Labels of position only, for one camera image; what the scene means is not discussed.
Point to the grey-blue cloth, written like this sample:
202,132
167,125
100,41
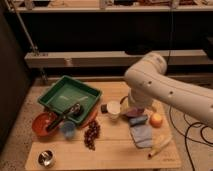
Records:
142,136

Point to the diagonal metal pole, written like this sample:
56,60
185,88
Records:
32,45

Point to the small dark cube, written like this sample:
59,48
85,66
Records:
104,108

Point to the small metal cup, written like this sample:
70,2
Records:
46,158

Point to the green plastic tray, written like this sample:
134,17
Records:
66,92

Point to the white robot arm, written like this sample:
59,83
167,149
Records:
146,79

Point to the purple plastic bowl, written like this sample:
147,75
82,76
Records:
134,112

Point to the red chili pepper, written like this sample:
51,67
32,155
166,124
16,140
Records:
89,119

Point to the lower metal shelf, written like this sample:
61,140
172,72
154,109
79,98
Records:
111,58

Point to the upper metal shelf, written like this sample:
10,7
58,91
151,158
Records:
109,5

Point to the white mug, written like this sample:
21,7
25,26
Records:
113,109

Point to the black handled scoop utensil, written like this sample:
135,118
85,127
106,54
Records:
74,110

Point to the light blue plastic cup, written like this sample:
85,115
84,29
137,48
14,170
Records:
68,129

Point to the bunch of dark grapes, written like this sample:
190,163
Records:
91,134

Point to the orange apple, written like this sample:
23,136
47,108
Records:
156,120

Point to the red plastic bowl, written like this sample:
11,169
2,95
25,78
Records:
41,122

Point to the metal shelf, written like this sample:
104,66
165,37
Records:
111,58
109,5

